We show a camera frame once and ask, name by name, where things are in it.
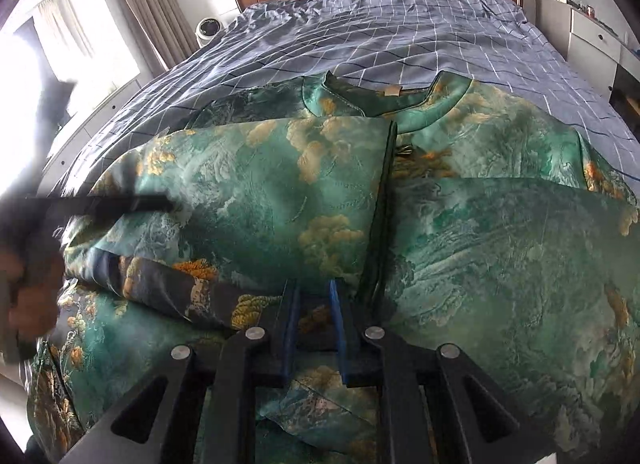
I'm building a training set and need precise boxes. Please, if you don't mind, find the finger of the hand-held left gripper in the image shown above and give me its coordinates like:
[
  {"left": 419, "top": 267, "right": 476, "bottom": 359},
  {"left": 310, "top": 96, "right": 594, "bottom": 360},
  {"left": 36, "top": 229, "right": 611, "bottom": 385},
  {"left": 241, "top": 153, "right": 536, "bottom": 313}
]
[{"left": 24, "top": 195, "right": 177, "bottom": 221}]

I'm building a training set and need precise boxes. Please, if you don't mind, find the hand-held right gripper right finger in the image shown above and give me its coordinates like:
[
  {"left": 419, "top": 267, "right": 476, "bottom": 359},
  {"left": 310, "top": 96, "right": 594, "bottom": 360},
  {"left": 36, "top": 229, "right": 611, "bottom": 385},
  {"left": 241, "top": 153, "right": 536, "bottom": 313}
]
[{"left": 328, "top": 280, "right": 557, "bottom": 464}]

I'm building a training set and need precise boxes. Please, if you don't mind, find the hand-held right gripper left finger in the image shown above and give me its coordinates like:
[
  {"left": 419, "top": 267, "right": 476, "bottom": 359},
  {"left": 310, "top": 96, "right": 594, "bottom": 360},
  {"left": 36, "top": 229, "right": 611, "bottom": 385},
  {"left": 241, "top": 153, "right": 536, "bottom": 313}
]
[{"left": 59, "top": 285, "right": 302, "bottom": 464}]

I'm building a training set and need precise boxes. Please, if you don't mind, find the green patterned jacket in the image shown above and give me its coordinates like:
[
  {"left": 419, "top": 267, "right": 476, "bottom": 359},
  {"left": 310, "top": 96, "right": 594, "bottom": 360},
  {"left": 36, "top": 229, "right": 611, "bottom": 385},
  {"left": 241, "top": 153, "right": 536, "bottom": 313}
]
[{"left": 27, "top": 70, "right": 640, "bottom": 464}]

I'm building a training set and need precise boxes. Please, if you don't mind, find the person's left hand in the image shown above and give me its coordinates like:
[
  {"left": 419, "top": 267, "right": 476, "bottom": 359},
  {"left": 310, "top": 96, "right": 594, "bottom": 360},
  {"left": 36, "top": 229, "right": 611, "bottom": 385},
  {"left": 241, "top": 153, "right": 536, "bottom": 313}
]
[{"left": 0, "top": 250, "right": 63, "bottom": 341}]

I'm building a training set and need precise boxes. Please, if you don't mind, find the low white cabinet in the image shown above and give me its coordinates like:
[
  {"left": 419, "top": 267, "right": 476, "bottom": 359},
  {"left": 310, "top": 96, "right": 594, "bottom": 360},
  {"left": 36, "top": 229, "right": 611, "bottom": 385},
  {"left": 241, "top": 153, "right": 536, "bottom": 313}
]
[{"left": 42, "top": 78, "right": 143, "bottom": 175}]

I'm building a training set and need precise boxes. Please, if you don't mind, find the dark object by window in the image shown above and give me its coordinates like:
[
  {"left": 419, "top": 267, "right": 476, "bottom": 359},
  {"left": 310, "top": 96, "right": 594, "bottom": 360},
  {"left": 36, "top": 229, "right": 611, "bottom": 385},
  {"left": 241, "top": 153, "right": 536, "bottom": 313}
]
[{"left": 12, "top": 24, "right": 78, "bottom": 145}]

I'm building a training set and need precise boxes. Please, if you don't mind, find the white round fan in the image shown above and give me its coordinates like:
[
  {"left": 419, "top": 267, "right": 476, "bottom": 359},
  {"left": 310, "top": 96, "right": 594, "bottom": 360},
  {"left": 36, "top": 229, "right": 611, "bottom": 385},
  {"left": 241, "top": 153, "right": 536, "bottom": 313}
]
[{"left": 195, "top": 17, "right": 224, "bottom": 48}]

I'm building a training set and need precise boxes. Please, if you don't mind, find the blue checked bed sheet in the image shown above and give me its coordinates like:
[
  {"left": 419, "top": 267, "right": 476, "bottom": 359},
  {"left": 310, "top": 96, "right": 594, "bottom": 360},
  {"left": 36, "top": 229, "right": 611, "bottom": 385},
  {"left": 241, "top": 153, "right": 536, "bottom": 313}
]
[{"left": 42, "top": 0, "right": 640, "bottom": 205}]

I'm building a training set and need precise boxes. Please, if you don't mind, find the white desk with drawers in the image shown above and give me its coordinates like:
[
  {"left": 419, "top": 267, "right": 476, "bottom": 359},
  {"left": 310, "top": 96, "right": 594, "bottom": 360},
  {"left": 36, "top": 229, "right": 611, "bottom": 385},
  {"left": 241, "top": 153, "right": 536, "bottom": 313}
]
[{"left": 534, "top": 0, "right": 640, "bottom": 104}]

